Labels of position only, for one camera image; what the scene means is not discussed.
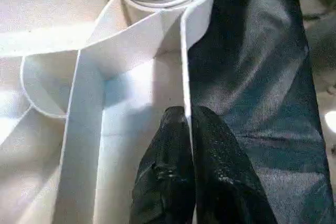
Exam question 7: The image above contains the white plastic table top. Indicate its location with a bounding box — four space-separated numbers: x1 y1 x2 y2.
0 0 219 224

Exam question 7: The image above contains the black work mat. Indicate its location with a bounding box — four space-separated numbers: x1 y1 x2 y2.
187 0 331 224

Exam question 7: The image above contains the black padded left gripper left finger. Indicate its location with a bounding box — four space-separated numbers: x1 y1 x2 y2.
130 105 196 224

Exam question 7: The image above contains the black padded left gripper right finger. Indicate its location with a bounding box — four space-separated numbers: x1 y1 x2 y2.
191 105 276 224

